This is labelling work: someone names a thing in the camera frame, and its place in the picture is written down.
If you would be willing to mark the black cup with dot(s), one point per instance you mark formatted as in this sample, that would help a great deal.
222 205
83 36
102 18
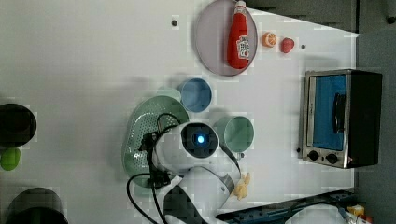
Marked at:
17 125

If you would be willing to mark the grey round plate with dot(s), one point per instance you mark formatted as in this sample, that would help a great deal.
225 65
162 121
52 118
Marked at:
211 35

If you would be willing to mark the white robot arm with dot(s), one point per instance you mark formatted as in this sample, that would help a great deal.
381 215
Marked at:
208 172

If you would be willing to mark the red strawberry toy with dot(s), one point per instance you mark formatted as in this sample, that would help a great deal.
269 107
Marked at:
287 45

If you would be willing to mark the yellow toy object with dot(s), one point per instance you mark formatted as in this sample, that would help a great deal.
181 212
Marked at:
358 212

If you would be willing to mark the green plastic strainer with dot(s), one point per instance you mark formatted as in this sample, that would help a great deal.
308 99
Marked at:
152 115

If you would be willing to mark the toaster oven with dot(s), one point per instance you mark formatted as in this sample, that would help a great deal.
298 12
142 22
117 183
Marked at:
341 119

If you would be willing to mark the peeled banana toy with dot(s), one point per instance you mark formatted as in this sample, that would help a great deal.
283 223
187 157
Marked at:
241 189

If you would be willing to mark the dark glass container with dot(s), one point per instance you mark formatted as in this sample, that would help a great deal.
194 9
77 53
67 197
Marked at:
36 206

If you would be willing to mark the green metal mug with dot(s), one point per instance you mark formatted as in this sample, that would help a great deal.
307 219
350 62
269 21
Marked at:
235 133

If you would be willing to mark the blue bowl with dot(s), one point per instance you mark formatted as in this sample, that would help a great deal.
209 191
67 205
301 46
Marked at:
196 94

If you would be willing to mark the blue metal frame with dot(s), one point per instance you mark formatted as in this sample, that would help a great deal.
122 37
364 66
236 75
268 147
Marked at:
326 208

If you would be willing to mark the red ketchup bottle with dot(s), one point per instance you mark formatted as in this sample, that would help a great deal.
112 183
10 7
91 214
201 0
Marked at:
238 49

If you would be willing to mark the orange half toy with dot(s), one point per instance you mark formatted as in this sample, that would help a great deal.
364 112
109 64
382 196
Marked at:
269 39

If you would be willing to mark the green bottle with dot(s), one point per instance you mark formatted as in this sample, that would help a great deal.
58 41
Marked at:
10 159

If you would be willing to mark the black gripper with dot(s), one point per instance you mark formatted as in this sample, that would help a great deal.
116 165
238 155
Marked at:
157 177

